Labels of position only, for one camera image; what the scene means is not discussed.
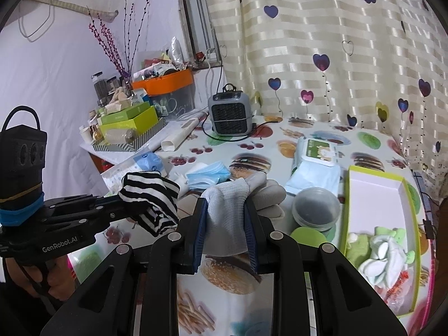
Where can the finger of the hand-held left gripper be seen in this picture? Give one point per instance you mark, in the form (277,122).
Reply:
(105,222)
(87,203)

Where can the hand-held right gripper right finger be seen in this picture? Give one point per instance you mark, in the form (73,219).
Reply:
(252,238)

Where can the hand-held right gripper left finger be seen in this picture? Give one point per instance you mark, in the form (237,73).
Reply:
(197,234)

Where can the grey sock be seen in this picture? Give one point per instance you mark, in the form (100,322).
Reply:
(227,213)

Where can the black white striped sock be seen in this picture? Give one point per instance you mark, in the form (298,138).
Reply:
(154,199)

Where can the lime green cardboard box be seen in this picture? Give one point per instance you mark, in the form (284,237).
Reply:
(378,199)

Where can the white baby socks bundle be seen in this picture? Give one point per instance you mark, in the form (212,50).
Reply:
(385,259)

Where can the orange print plastic bag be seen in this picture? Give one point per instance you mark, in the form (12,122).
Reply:
(399,290)

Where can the person's left hand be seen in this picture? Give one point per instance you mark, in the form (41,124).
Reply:
(57,276)

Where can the green cream jar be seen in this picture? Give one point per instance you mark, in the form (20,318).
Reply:
(308,237)

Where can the blue face mask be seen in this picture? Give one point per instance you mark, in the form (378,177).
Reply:
(206,176)

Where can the clear round plastic container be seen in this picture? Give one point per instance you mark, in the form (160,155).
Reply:
(315,210)

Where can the tissue pack blue label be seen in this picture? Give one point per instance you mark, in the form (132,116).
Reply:
(147,162)

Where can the zigzag pattern tray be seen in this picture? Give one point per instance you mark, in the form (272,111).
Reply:
(140,143)

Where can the fruit print tablecloth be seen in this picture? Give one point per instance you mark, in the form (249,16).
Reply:
(245,154)

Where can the lime green gift box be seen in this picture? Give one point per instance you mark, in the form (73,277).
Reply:
(136,126)

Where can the wet wipes pack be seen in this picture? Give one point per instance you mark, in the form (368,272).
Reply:
(315,168)

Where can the olive green flat box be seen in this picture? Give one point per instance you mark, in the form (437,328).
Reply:
(122,113)

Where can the rolled white paper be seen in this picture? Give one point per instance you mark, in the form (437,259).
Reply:
(182,134)

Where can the dark glass jar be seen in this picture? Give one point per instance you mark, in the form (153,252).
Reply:
(99,89)

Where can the grey small heater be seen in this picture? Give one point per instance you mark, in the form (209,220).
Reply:
(229,112)

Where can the orange lidded storage box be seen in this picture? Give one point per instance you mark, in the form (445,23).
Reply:
(164,82)

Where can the purple flower branches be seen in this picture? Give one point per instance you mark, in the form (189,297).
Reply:
(115,49)

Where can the heart print curtain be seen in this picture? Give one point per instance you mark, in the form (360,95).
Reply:
(332,42)

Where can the window frame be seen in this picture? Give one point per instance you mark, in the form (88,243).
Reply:
(196,24)

